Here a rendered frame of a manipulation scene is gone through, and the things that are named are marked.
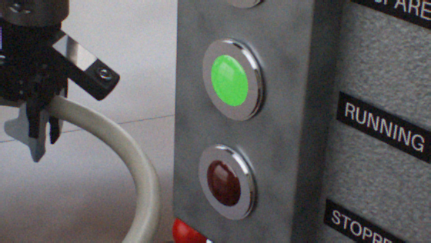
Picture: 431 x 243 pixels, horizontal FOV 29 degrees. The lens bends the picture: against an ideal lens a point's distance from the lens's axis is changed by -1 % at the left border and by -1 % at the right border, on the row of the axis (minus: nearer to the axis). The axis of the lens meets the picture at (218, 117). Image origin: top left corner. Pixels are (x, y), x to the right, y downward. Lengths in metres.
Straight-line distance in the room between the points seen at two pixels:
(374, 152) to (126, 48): 3.43
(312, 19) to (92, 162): 2.56
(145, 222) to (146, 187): 0.07
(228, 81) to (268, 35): 0.03
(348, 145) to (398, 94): 0.04
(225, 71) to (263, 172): 0.05
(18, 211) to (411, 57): 2.37
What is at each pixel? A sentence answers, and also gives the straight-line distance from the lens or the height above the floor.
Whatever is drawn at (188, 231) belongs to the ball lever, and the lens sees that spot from 0.51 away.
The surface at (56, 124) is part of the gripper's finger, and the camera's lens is 1.24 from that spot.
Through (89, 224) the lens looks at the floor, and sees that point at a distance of 2.57.
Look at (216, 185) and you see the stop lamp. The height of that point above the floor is 1.25.
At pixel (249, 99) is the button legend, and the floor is 1.30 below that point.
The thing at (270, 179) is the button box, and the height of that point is 1.26.
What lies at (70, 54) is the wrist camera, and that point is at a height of 1.01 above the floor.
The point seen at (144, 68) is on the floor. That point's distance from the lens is 3.56.
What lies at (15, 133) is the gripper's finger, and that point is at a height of 0.88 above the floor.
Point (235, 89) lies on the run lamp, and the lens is 0.36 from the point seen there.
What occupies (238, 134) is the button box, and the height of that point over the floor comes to 1.28.
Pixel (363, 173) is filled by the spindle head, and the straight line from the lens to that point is 0.35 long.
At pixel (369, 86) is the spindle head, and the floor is 1.31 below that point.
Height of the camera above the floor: 1.45
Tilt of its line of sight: 27 degrees down
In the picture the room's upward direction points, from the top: 3 degrees clockwise
